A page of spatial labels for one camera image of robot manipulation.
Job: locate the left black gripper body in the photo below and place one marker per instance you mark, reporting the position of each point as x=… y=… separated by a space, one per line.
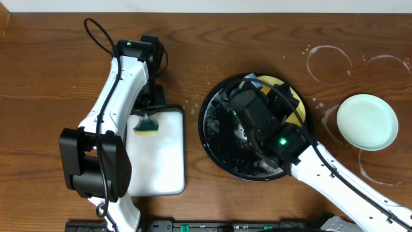
x=149 y=105

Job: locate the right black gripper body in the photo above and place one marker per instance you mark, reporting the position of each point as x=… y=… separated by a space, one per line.
x=280 y=106

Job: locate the yellow plate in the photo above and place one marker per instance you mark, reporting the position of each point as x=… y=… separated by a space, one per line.
x=300 y=108

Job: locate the green yellow sponge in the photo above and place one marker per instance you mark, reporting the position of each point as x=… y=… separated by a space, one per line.
x=146 y=125

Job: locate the light green plate top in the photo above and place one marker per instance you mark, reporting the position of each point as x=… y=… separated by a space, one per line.
x=367 y=122

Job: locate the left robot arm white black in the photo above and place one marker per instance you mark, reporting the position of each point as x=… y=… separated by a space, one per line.
x=94 y=157

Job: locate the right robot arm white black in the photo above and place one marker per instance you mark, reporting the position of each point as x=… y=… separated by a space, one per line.
x=316 y=167

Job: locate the rectangular soapy water tray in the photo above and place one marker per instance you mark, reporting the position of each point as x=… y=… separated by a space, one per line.
x=157 y=158

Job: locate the round black tray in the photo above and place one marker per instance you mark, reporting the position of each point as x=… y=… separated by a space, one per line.
x=228 y=146

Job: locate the black base rail bottom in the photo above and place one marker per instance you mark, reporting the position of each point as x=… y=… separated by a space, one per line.
x=169 y=226

